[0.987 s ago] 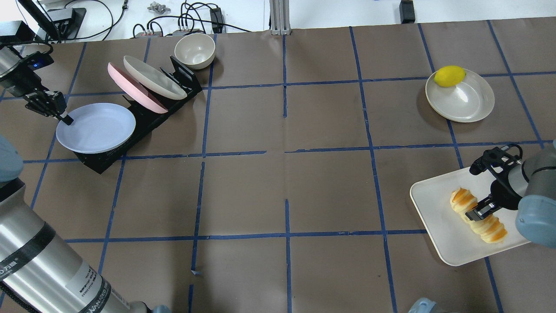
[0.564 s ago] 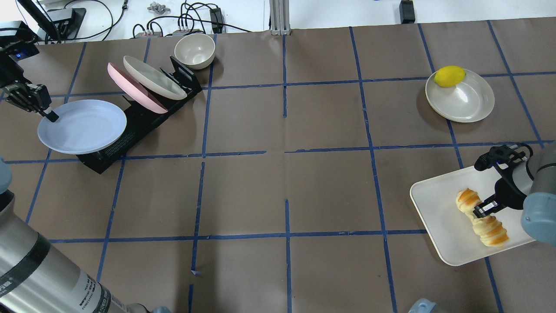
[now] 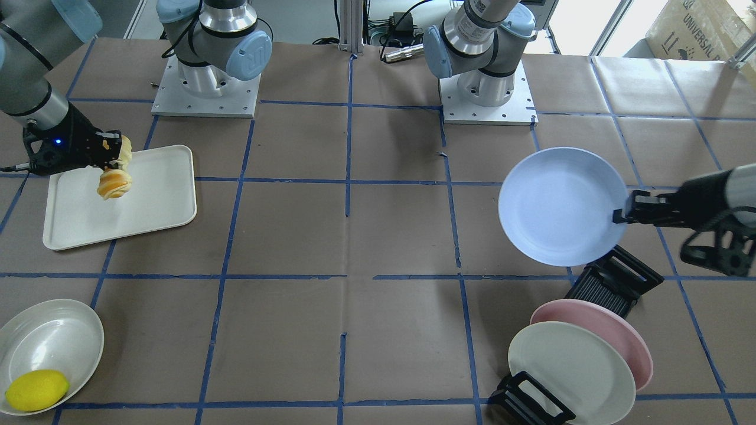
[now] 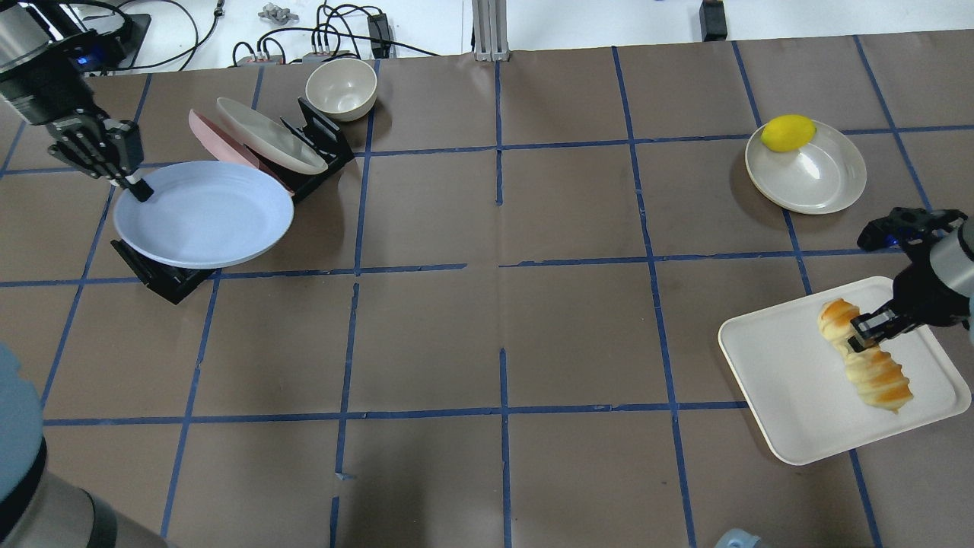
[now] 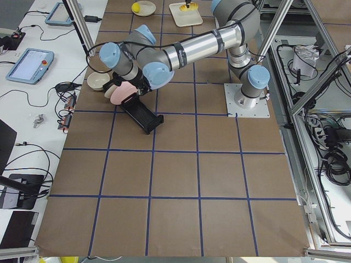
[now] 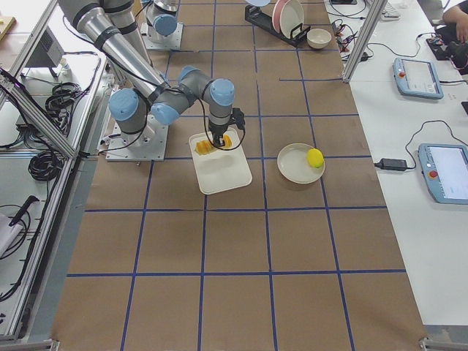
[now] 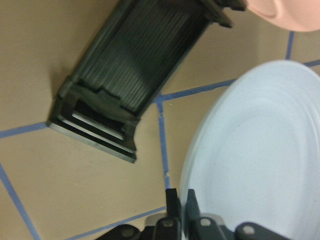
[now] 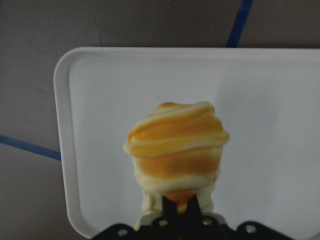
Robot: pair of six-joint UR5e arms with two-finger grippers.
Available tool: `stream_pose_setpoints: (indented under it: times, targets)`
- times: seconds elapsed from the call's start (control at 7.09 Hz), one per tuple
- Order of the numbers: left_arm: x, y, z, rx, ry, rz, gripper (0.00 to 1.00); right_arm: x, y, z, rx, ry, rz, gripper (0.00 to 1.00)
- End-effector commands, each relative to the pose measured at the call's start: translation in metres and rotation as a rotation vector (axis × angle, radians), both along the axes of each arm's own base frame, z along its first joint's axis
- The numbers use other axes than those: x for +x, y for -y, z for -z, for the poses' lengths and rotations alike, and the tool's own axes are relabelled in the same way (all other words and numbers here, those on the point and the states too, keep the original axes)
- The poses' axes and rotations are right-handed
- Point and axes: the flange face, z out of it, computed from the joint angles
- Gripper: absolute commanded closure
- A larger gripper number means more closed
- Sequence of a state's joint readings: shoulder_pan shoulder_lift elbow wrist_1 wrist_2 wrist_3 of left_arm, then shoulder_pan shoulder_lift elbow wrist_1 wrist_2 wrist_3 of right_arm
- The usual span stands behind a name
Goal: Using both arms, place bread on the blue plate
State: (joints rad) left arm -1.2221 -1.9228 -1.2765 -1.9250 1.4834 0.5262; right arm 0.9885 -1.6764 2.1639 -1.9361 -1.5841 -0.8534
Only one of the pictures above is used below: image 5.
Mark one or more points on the yellow lemon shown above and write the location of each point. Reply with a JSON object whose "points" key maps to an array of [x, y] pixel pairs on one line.
{"points": [[136, 7]]}

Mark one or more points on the yellow sliced bread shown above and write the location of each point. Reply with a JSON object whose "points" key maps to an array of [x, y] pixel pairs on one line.
{"points": [[188, 7]]}

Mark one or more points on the small metal clamp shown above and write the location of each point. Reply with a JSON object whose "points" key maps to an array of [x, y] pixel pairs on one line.
{"points": [[39, 119]]}

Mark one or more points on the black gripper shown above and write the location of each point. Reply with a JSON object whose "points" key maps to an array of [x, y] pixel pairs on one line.
{"points": [[139, 81]]}

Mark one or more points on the black dish rack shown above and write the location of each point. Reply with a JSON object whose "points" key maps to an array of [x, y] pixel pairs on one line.
{"points": [[144, 118]]}

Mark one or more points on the aluminium frame post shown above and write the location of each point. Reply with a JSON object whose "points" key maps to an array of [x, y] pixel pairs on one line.
{"points": [[74, 11]]}

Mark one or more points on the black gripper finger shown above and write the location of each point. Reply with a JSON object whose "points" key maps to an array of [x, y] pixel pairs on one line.
{"points": [[187, 3]]}

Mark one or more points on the beige bowl with lemon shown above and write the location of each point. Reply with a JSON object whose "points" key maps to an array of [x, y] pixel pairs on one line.
{"points": [[147, 8]]}

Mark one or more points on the black camera stand base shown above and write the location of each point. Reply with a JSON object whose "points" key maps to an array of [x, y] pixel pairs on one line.
{"points": [[20, 191]]}

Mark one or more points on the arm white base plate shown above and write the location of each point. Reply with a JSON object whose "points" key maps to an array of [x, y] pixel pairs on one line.
{"points": [[240, 106]]}

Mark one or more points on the pink plate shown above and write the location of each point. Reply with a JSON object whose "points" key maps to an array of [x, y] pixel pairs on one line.
{"points": [[122, 92]]}

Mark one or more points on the beige plate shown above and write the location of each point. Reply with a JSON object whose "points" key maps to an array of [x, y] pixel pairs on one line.
{"points": [[110, 91]]}

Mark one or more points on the far blue teach pendant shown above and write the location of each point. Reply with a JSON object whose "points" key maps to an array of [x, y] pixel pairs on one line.
{"points": [[58, 16]]}

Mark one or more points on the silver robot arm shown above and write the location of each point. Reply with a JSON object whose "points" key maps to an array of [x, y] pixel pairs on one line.
{"points": [[138, 61]]}

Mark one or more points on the black power adapter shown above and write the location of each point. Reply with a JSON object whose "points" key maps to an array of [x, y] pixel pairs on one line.
{"points": [[94, 19]]}

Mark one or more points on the near blue teach pendant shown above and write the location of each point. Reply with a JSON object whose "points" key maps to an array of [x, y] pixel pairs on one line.
{"points": [[31, 66]]}

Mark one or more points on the blue teach pendant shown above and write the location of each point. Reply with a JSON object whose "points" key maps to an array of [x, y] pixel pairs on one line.
{"points": [[31, 66], [58, 16]]}

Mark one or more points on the cream rectangular tray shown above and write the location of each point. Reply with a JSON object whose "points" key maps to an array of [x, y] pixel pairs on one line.
{"points": [[183, 19]]}

